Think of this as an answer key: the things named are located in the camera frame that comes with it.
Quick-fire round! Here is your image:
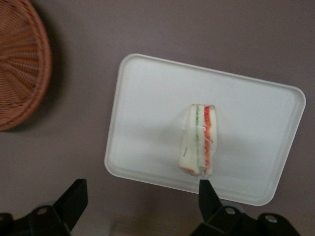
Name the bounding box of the triangle sandwich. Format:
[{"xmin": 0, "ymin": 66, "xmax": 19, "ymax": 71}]
[{"xmin": 178, "ymin": 104, "xmax": 218, "ymax": 178}]

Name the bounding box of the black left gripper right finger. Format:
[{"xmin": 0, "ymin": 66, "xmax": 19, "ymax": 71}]
[{"xmin": 189, "ymin": 179, "xmax": 301, "ymax": 236}]

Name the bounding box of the cream rectangular plastic tray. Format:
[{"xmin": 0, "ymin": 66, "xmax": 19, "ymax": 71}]
[{"xmin": 103, "ymin": 53, "xmax": 307, "ymax": 207}]

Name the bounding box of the brown round wicker basket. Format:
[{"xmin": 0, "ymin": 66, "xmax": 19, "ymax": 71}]
[{"xmin": 0, "ymin": 0, "xmax": 53, "ymax": 131}]

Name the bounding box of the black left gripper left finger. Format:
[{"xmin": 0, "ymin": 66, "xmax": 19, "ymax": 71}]
[{"xmin": 0, "ymin": 178, "xmax": 89, "ymax": 236}]

